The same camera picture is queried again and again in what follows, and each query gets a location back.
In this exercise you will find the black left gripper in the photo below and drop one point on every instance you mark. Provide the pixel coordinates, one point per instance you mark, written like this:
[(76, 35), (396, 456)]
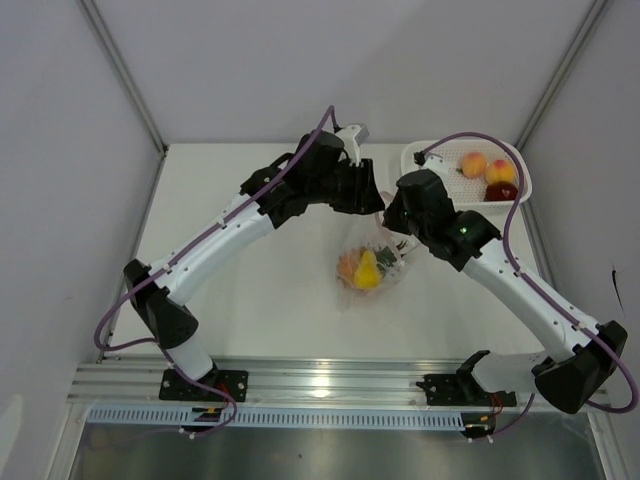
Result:
[(365, 198)]

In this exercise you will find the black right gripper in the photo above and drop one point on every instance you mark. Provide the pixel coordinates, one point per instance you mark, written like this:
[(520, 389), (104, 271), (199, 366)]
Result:
[(390, 216)]

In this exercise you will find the pink toy peach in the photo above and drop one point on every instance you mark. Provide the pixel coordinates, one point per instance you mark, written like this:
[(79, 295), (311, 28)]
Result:
[(500, 170), (473, 165)]

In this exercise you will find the dark red toy apple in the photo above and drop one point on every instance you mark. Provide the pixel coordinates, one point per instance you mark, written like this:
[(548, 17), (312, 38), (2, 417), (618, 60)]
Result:
[(502, 191)]

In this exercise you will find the clear pink-dotted zip bag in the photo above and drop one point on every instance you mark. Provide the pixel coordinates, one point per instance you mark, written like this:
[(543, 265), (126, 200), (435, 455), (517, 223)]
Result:
[(368, 231)]

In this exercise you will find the yellow toy lemon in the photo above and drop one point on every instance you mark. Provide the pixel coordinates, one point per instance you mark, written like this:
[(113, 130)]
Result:
[(367, 276)]

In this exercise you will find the orange toy pineapple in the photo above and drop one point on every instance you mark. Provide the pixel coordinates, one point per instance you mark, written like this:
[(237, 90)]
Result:
[(348, 262)]

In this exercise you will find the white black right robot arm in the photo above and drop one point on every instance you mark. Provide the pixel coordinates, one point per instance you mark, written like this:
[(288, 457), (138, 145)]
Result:
[(579, 353)]

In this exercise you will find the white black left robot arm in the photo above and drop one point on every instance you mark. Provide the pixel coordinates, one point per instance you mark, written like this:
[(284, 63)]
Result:
[(159, 292)]

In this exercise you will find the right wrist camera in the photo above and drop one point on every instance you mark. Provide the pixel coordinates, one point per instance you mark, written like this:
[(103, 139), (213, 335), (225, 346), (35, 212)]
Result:
[(431, 161)]

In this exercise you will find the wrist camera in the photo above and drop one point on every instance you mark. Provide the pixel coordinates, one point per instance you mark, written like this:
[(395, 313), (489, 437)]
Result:
[(431, 161), (353, 136)]

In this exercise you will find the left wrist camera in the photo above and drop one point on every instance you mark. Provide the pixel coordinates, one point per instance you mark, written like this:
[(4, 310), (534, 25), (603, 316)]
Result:
[(353, 136)]

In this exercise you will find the aluminium mounting rail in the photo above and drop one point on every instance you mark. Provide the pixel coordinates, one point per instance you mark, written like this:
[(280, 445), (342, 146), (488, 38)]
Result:
[(297, 383)]

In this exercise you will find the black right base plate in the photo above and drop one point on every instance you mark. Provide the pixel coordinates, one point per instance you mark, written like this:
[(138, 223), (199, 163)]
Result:
[(456, 390)]

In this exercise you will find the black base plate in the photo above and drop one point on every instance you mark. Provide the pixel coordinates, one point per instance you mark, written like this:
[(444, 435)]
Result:
[(233, 383), (456, 390)]

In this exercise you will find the left grey corner post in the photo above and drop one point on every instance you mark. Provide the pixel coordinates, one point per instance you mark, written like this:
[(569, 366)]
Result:
[(121, 71)]

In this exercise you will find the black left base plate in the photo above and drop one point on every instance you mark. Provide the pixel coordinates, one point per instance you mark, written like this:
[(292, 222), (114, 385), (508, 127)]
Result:
[(233, 383)]

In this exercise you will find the grey aluminium corner post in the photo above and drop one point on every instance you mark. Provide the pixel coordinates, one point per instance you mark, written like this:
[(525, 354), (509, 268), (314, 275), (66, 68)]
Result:
[(579, 41)]

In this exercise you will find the white slotted cable duct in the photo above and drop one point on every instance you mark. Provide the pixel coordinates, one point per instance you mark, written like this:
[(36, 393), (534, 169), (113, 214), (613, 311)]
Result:
[(414, 420)]

